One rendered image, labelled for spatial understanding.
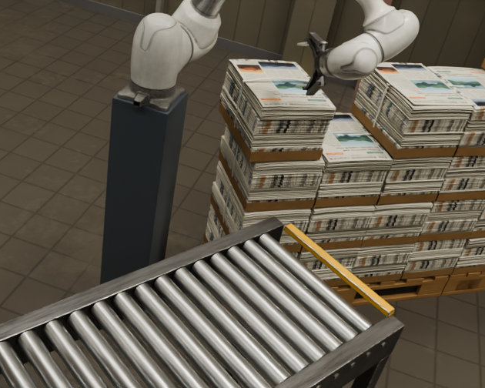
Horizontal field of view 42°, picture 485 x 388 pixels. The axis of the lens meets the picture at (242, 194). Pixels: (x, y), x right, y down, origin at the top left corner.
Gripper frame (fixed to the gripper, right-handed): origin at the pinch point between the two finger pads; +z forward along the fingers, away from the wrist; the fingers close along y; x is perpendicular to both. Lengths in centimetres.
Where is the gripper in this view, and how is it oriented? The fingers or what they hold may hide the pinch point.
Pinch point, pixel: (301, 65)
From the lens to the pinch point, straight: 215.3
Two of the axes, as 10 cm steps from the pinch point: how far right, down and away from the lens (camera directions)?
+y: -0.2, 9.9, 1.6
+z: -3.5, -1.6, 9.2
